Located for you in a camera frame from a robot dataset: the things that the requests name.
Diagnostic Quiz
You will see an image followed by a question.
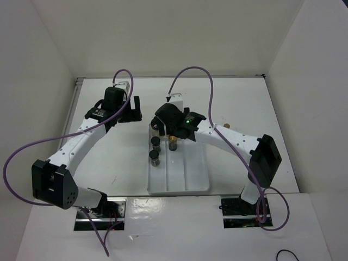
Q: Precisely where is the round stopper bottle white powder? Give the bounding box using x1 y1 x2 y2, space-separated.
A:
150 119 160 137

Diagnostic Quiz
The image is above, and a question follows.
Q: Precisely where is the tall gold band grinder bottle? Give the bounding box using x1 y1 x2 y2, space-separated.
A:
168 135 177 151

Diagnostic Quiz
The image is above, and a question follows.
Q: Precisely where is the black cap spice jar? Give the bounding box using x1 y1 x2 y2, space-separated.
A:
150 136 161 153

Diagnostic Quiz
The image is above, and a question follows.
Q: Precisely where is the dark spice jar black lid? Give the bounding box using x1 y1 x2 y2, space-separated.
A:
149 150 160 167

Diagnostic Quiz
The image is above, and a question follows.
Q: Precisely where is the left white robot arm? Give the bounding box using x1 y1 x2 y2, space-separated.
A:
32 82 142 218

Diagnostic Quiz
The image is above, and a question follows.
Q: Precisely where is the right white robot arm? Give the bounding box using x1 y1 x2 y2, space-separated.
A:
154 103 282 214

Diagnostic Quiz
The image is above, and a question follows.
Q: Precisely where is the white compartment organizer tray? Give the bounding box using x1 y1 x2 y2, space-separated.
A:
147 126 210 196

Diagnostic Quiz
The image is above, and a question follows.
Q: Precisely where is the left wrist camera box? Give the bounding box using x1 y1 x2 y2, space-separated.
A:
113 81 131 93

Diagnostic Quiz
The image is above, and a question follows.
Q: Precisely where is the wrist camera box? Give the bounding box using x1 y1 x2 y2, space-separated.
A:
166 93 184 111
113 81 131 93

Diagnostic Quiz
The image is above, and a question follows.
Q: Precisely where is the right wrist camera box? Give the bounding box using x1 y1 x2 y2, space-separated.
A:
166 93 184 111

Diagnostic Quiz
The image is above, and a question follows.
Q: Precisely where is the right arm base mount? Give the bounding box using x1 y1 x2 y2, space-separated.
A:
219 196 273 229

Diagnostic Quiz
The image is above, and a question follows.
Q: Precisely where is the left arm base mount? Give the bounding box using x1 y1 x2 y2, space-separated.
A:
73 197 127 232

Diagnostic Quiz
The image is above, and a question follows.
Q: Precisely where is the thin black cable loop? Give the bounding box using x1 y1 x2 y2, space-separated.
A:
276 249 300 261

